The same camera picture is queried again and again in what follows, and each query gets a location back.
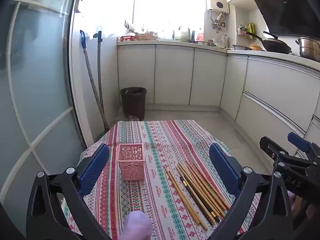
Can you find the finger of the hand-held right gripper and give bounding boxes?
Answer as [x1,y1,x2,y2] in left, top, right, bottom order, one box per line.
[287,132,320,160]
[259,136,313,168]

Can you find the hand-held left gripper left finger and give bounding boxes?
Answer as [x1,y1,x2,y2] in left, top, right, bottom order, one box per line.
[26,144,112,240]

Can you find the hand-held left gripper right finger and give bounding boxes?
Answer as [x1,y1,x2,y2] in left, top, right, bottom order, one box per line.
[209,142,294,240]

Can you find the bunch of wooden chopsticks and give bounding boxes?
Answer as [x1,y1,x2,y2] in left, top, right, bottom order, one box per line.
[164,162,230,230]

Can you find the pink perforated utensil holder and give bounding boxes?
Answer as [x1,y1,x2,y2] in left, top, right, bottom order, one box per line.
[115,143,146,182]

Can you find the black chopstick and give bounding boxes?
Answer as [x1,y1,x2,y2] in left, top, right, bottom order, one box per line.
[180,176,216,225]
[185,181,222,222]

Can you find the person's right hand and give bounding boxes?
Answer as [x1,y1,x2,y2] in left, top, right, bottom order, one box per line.
[287,191,320,220]

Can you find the person's left hand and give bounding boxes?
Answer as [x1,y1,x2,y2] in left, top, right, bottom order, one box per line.
[124,210,153,240]

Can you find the patterned striped tablecloth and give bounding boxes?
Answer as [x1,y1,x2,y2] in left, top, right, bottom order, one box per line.
[62,119,260,240]

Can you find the brown trash bin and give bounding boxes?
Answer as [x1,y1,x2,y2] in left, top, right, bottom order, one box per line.
[119,87,147,121]

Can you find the stainless steel pot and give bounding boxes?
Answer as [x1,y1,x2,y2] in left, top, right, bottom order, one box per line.
[295,37,320,62]

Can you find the black wok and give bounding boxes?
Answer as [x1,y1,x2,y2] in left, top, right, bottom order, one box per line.
[246,31,293,54]

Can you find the frosted glass sliding door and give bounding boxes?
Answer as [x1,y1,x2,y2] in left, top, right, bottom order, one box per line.
[0,0,88,230]

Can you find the white kitchen cabinets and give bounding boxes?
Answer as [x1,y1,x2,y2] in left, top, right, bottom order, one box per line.
[117,44,320,180]

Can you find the steel basin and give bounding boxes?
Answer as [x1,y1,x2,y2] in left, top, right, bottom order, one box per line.
[194,40,217,47]

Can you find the water heater pipes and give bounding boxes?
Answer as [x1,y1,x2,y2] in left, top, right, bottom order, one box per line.
[209,11,227,33]

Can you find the white countertop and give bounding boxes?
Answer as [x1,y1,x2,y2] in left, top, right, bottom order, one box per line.
[116,39,320,72]

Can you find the black range hood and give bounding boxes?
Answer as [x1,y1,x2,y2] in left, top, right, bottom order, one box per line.
[245,0,320,37]

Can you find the wicker basket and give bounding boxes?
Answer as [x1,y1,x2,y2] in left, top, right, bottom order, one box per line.
[135,33,158,41]

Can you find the white kitchen appliance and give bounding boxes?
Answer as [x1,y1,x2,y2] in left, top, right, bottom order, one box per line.
[174,26,190,42]

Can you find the window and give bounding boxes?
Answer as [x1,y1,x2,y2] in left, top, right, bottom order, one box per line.
[132,0,203,39]

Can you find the grey handled broom pole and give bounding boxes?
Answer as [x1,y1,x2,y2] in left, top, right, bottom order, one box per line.
[94,31,109,130]

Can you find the wall wire rack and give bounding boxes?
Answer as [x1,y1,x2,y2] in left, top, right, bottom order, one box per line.
[236,22,256,39]

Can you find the blue-handled mop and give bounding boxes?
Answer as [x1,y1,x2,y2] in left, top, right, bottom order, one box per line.
[79,30,110,133]

